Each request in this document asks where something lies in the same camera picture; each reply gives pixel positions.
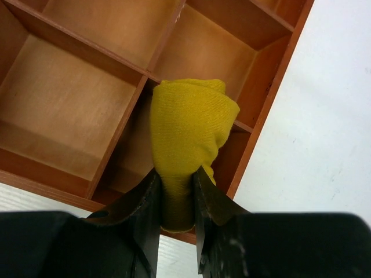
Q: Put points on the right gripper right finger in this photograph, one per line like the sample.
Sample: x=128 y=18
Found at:
x=232 y=242

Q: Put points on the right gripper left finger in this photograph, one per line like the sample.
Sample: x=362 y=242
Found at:
x=119 y=240

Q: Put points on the yellow bear sock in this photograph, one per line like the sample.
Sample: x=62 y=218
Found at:
x=190 y=120

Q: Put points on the orange compartment tray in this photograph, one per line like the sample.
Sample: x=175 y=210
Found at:
x=77 y=80

